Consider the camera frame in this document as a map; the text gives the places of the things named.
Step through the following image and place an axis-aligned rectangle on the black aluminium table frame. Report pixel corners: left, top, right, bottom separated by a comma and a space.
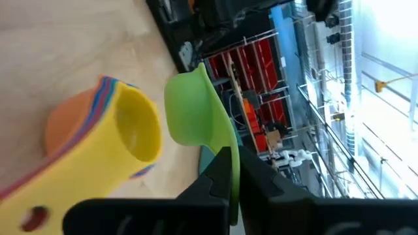
145, 0, 210, 74

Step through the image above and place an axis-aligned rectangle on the white robot figure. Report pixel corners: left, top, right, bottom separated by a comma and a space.
267, 148, 314, 169

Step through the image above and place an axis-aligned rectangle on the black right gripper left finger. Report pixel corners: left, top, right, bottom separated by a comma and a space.
61, 146, 234, 235

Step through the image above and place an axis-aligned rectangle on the light blue measuring cup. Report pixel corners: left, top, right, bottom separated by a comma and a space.
0, 77, 157, 200

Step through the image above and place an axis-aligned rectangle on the yellow measuring cup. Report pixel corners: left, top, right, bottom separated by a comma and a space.
0, 81, 163, 235

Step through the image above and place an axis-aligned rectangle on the orange measuring cup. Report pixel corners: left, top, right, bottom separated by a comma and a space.
44, 75, 108, 157

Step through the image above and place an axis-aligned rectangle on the green measuring cup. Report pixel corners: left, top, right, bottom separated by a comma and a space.
164, 61, 242, 226

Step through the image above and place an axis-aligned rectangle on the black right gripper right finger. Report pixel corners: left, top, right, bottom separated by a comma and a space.
239, 145, 418, 235

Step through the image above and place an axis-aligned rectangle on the red storage bin shelf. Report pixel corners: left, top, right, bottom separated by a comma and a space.
204, 35, 298, 154

